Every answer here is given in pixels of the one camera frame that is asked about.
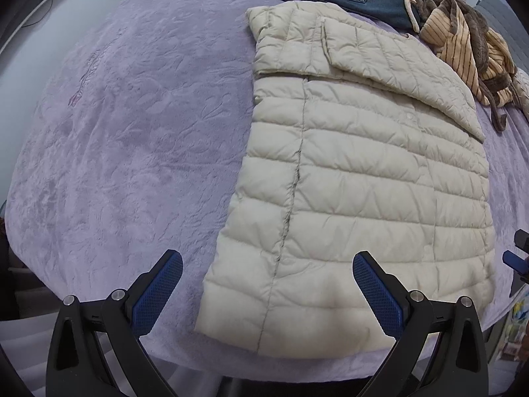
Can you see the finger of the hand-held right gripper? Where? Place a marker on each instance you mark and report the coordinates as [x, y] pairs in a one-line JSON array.
[[511, 259], [522, 240]]

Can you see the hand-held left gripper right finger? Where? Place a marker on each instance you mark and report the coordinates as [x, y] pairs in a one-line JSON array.
[[378, 293]]

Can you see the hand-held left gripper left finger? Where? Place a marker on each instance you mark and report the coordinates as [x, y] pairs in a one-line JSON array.
[[159, 293]]

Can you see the beige quilted puffer jacket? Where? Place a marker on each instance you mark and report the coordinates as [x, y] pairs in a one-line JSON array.
[[372, 194]]

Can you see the pile of small colourful packages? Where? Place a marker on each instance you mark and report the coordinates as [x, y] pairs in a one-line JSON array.
[[512, 326]]

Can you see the round cream pleated cushion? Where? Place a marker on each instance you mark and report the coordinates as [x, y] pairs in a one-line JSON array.
[[524, 95]]

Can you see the purple embossed blanket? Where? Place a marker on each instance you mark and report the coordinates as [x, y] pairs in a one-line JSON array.
[[124, 153]]

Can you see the brown striped fleece robe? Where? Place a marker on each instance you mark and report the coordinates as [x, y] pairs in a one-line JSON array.
[[454, 45]]

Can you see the grey quilted headboard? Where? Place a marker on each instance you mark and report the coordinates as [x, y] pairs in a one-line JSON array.
[[504, 12]]

